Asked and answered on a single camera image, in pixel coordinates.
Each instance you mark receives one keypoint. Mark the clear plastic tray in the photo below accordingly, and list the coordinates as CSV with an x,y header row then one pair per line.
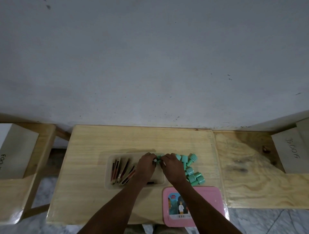
x,y
109,185

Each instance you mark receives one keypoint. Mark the person's left forearm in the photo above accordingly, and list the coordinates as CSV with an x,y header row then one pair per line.
x,y
113,207

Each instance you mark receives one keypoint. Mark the person's right fingers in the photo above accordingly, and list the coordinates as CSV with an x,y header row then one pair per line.
x,y
166,159

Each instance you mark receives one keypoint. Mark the wooden side bench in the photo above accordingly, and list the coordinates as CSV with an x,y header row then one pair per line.
x,y
14,192

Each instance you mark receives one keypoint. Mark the small black item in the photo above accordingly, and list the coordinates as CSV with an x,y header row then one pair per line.
x,y
151,183

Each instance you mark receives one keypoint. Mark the plywood side table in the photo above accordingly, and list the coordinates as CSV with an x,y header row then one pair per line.
x,y
253,173

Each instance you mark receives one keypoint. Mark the pile of teal plastic stamps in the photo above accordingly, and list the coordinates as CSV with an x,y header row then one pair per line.
x,y
192,172

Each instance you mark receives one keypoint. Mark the pink box with picture label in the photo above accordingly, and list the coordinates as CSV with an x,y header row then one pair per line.
x,y
212,202

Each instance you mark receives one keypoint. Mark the teal plastic stamp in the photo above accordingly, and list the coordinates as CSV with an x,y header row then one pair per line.
x,y
159,159

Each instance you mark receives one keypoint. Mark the person's right forearm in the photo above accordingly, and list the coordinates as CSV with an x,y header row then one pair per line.
x,y
200,209

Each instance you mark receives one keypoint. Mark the person's right hand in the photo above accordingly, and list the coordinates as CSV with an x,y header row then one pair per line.
x,y
174,170

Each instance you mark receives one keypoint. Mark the person's left fingers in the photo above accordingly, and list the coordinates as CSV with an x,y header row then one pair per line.
x,y
151,158

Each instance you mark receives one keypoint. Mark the light wooden table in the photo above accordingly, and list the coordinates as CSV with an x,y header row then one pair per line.
x,y
84,156

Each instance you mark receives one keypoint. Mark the person's left hand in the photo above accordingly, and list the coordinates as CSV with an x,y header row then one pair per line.
x,y
144,168

